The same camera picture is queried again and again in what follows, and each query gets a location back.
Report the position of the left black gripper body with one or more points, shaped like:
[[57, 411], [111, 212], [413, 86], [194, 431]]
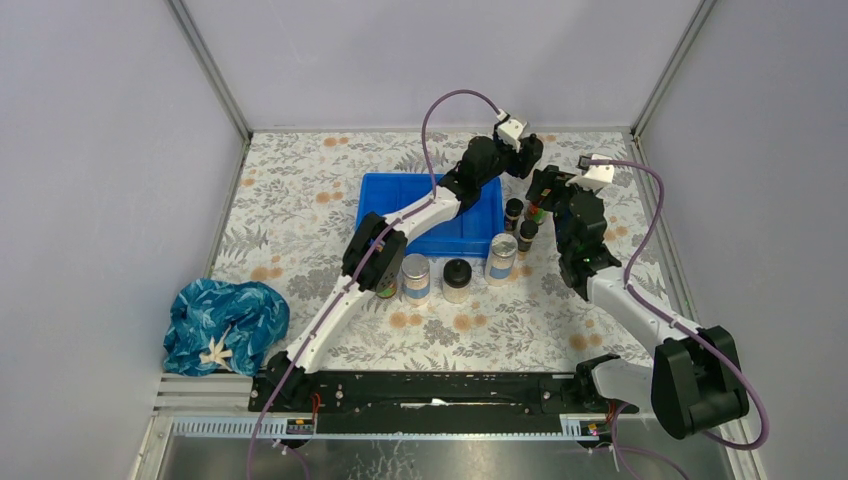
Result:
[[497, 157]]

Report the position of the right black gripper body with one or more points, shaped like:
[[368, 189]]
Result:
[[559, 211]]

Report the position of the green label sauce bottle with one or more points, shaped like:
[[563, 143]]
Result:
[[536, 214]]

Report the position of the yellow cap sauce bottle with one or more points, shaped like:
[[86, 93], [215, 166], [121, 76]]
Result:
[[389, 291]]

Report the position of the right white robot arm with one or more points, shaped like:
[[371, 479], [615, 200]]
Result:
[[693, 383]]

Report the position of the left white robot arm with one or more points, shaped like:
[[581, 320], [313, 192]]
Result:
[[372, 259]]

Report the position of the rear small dark spice bottle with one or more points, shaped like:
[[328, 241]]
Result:
[[512, 212]]

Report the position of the small dark spice bottle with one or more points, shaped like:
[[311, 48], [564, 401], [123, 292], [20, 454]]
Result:
[[527, 232], [512, 212]]

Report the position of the front small dark spice bottle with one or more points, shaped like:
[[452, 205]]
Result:
[[527, 232]]

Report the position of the blue plastic divided bin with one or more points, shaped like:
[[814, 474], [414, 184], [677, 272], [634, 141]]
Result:
[[468, 235]]

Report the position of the right silver lid spice tin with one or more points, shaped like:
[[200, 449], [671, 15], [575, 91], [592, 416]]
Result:
[[501, 259]]

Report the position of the silver lid spice tin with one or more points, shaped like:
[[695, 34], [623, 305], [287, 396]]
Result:
[[415, 270], [501, 259]]

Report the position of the left silver lid spice tin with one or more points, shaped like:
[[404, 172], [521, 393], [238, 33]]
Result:
[[415, 270]]

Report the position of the floral table mat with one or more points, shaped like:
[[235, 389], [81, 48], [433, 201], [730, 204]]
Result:
[[295, 211]]

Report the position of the blue patterned cloth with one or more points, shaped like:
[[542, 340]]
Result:
[[217, 325]]

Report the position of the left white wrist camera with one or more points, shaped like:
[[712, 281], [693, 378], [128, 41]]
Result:
[[509, 129]]

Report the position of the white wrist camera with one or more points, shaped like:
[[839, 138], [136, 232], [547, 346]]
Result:
[[597, 172], [509, 129]]

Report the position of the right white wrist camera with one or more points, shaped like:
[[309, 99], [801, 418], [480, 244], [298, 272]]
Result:
[[597, 172]]

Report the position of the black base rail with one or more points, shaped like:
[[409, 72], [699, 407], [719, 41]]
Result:
[[374, 401]]

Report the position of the slotted cable duct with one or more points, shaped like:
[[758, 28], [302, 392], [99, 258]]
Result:
[[298, 429]]

